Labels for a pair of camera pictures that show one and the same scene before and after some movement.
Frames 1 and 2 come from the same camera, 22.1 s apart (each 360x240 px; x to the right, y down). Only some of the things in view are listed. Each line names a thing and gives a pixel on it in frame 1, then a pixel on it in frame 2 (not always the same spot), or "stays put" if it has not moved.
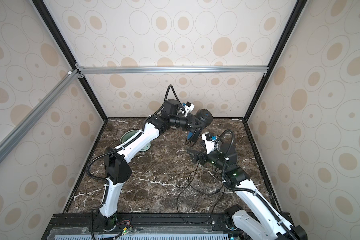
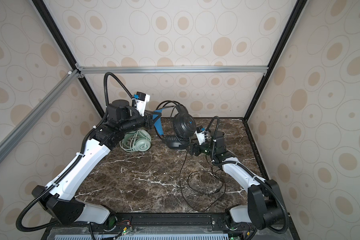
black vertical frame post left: (41, 7) stays put
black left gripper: (188, 123) → (149, 119)
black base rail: (146, 226) stays put
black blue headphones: (205, 117) → (183, 125)
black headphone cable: (185, 188) → (199, 192)
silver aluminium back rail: (172, 69) stays put
